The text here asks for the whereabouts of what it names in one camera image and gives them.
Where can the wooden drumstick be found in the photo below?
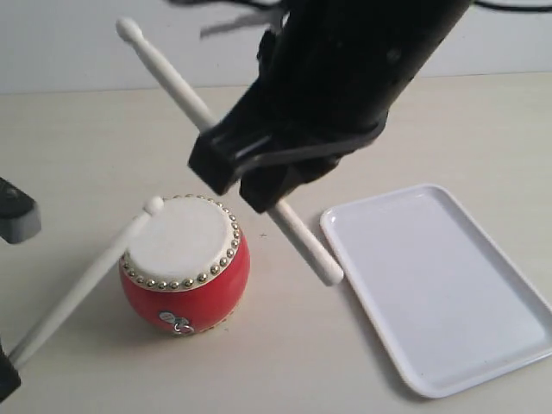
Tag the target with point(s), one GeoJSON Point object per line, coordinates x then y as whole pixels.
{"type": "Point", "coordinates": [83, 286]}
{"type": "Point", "coordinates": [282, 214]}

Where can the white rectangular plastic tray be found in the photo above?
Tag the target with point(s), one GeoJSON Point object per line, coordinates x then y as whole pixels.
{"type": "Point", "coordinates": [450, 308]}

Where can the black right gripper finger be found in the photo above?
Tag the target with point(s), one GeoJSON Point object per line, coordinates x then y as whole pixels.
{"type": "Point", "coordinates": [238, 144]}
{"type": "Point", "coordinates": [264, 187]}

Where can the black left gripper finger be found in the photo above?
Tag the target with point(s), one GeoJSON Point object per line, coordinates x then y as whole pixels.
{"type": "Point", "coordinates": [10, 379]}

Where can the small red drum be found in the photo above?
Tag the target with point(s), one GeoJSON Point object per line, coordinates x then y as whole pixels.
{"type": "Point", "coordinates": [187, 270]}

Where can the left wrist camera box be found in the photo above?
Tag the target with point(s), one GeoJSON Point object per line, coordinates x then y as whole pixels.
{"type": "Point", "coordinates": [20, 214]}

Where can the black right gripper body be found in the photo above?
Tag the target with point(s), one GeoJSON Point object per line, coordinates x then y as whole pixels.
{"type": "Point", "coordinates": [327, 81]}

